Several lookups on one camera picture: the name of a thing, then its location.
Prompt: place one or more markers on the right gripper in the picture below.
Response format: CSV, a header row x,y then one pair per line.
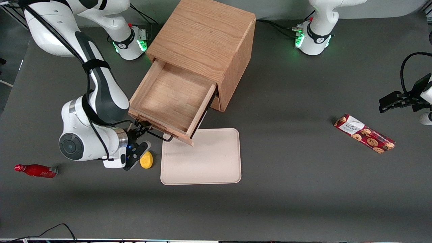
x,y
134,135

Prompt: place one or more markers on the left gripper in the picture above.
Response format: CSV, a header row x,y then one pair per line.
x,y
415,89

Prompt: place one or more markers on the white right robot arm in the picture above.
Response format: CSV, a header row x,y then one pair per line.
x,y
104,94

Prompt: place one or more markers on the wooden drawer cabinet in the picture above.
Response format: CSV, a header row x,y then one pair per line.
x,y
206,33

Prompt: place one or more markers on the yellow lemon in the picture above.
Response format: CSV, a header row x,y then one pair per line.
x,y
147,161

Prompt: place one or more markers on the red cookie package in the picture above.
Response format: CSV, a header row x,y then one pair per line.
x,y
364,133

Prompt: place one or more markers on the beige rectangular tray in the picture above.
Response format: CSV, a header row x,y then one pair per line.
x,y
209,158

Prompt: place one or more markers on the red bottle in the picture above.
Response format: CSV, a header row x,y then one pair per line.
x,y
37,170

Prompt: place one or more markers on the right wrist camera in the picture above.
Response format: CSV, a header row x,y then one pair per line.
x,y
136,155

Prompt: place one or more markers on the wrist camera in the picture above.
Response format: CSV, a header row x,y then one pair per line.
x,y
426,118
136,155

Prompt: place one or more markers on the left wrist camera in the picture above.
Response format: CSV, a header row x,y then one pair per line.
x,y
426,118

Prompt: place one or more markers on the aluminium frame rail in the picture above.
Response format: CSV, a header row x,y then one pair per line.
x,y
15,17
427,12

